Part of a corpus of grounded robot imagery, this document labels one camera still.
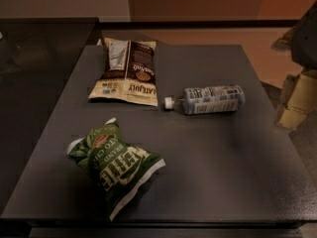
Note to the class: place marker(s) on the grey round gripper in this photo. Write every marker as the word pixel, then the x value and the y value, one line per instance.
pixel 306 40

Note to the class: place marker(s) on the green potato chips bag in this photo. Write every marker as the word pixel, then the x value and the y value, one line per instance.
pixel 119 168

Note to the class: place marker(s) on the brown cream tortilla chips bag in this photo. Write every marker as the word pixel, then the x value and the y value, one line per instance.
pixel 130 73

